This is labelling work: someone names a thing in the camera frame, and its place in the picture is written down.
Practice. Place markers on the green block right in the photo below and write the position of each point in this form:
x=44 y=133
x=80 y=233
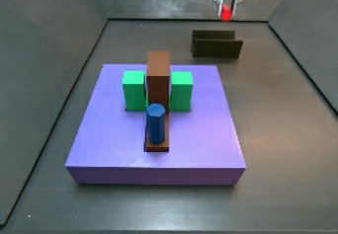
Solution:
x=180 y=91

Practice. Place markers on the green block left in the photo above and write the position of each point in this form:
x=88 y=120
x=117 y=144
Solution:
x=133 y=88

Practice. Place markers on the brown slotted block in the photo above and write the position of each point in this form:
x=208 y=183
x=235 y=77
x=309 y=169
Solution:
x=157 y=93

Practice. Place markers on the purple board base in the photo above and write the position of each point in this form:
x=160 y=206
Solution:
x=108 y=150

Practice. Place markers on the red peg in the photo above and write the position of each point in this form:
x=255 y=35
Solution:
x=225 y=14

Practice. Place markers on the green block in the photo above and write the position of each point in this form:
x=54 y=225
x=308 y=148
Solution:
x=180 y=91
x=133 y=88

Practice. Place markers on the blue hexagonal peg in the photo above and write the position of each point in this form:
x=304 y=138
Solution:
x=156 y=123

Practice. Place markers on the black angled holder bracket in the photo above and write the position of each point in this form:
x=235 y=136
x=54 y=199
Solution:
x=215 y=44

